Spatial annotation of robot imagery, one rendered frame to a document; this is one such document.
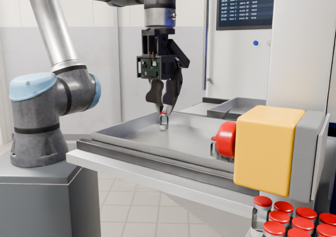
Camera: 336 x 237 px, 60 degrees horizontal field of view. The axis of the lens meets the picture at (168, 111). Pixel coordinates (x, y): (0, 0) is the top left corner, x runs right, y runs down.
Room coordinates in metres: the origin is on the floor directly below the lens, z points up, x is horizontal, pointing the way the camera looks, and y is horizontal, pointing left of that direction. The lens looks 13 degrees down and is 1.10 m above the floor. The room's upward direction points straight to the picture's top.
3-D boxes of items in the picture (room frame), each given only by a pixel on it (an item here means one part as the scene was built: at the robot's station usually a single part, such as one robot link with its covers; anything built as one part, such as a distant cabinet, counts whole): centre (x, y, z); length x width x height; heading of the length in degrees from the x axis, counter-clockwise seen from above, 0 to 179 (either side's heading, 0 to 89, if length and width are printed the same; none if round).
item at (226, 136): (0.31, -0.07, 0.99); 0.04 x 0.04 x 0.04; 58
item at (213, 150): (0.52, -0.09, 0.90); 0.02 x 0.02 x 0.05
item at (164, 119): (0.73, 0.01, 0.91); 0.02 x 0.02 x 0.04
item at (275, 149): (0.28, -0.11, 0.99); 0.08 x 0.07 x 0.07; 58
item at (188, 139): (0.62, -0.05, 0.90); 0.34 x 0.26 x 0.04; 57
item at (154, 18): (0.72, 0.02, 1.16); 0.08 x 0.08 x 0.05
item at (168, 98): (0.71, 0.00, 0.97); 0.06 x 0.03 x 0.09; 148
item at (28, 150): (0.78, 0.36, 0.84); 0.15 x 0.15 x 0.10
